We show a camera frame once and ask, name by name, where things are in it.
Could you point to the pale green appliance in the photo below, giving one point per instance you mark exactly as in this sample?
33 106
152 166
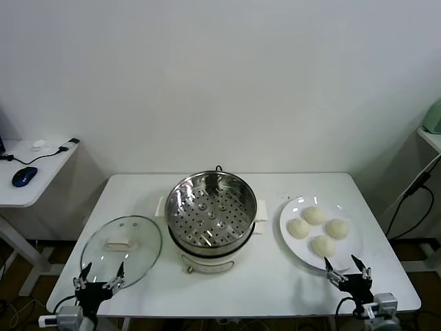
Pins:
435 119

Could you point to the white round plate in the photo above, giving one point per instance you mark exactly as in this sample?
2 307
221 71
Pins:
293 243

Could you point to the blue computer mouse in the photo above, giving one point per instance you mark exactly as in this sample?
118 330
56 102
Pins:
24 176

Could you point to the small white object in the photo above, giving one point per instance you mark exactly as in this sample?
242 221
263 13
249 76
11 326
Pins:
39 145

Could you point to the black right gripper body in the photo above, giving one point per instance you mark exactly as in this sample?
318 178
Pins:
358 286

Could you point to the white steamed baozi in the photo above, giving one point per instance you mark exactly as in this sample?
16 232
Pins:
324 245
298 228
337 228
313 215

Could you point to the stainless steel steamer basket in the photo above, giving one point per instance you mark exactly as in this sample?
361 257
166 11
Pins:
210 217

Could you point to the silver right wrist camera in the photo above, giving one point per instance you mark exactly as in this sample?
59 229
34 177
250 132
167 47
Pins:
386 304

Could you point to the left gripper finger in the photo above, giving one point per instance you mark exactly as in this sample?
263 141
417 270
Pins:
84 279
117 277

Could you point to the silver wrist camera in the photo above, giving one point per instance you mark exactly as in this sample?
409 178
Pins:
70 316
386 304

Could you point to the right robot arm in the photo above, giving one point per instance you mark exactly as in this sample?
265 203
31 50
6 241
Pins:
382 325

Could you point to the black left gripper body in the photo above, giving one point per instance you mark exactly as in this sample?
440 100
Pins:
91 293

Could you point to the white side desk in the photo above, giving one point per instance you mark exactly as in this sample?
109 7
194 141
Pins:
41 179

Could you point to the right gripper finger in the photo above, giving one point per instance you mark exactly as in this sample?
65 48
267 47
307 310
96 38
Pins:
335 276
365 272

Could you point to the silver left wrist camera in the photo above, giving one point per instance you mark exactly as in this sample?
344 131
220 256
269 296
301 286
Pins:
70 316

